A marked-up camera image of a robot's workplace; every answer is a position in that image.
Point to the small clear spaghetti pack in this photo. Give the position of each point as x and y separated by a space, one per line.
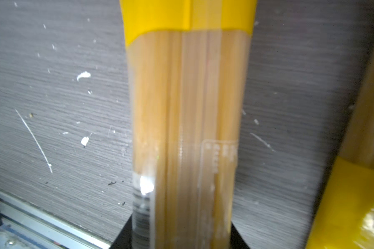
187 65

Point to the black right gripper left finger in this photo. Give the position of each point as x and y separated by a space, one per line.
124 238

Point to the white slotted cable duct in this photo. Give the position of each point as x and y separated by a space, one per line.
14 238

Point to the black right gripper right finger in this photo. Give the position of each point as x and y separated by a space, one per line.
236 240

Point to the yellow Pastatime spaghetti pack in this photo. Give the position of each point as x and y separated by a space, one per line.
345 217

